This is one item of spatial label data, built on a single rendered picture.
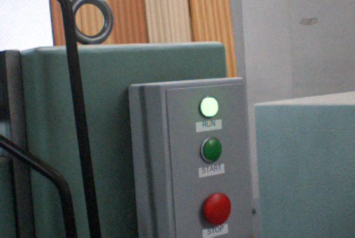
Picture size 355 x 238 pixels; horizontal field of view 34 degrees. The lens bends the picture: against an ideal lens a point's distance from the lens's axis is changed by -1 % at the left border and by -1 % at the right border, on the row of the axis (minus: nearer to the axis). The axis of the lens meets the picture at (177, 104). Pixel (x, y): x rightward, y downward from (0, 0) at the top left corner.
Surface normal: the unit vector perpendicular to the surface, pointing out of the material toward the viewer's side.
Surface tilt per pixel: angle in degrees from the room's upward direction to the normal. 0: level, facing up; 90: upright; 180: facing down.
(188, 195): 90
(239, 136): 90
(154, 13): 86
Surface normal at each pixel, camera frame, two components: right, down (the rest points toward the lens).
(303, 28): -0.75, 0.08
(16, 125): 0.56, 0.00
